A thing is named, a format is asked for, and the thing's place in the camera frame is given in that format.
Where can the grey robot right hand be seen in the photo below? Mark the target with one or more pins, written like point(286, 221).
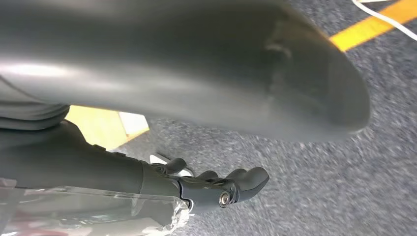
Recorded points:
point(182, 65)

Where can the yellow and white board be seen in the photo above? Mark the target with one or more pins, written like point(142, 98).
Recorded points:
point(101, 128)

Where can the ribbed grey right arm sleeve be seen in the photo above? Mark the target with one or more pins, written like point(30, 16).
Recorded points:
point(29, 115)

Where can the yellow floor tape strip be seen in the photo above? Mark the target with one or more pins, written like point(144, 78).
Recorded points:
point(368, 27)

